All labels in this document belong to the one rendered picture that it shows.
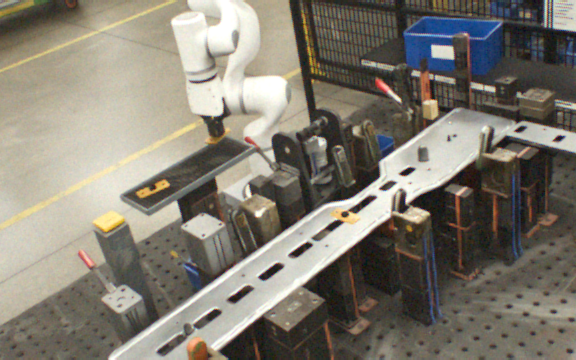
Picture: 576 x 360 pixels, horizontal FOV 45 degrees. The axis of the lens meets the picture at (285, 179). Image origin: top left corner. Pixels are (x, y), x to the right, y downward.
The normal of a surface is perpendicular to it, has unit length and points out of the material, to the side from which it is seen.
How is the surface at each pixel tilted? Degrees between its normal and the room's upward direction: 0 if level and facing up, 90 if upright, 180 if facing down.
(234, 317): 0
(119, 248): 90
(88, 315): 0
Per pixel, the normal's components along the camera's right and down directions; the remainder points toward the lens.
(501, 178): -0.72, 0.47
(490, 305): -0.18, -0.84
